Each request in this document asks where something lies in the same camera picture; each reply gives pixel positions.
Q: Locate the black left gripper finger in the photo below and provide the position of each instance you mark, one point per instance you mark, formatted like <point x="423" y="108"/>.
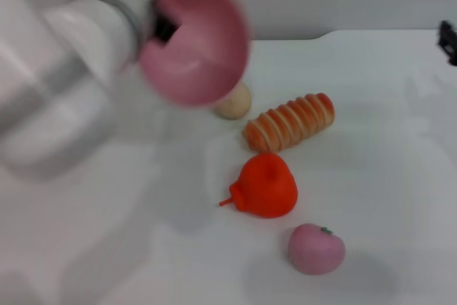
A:
<point x="166" y="30"/>

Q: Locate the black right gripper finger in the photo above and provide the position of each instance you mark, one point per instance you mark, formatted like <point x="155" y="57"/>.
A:
<point x="449" y="40"/>

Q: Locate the pink plastic bowl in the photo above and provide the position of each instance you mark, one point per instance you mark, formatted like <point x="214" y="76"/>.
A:
<point x="203" y="55"/>

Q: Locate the orange squishy toy fruit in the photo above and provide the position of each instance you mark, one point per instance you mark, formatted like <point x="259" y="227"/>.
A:
<point x="267" y="187"/>

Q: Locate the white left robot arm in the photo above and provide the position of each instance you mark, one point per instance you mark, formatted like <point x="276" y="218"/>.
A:
<point x="64" y="69"/>

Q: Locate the beige round toy bun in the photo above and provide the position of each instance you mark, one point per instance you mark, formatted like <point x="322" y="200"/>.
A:
<point x="237" y="105"/>

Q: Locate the striped toy bread roll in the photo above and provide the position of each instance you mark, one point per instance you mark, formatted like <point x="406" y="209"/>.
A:
<point x="291" y="123"/>

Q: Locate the pink toy apple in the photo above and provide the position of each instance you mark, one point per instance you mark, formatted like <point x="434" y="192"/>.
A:
<point x="316" y="251"/>

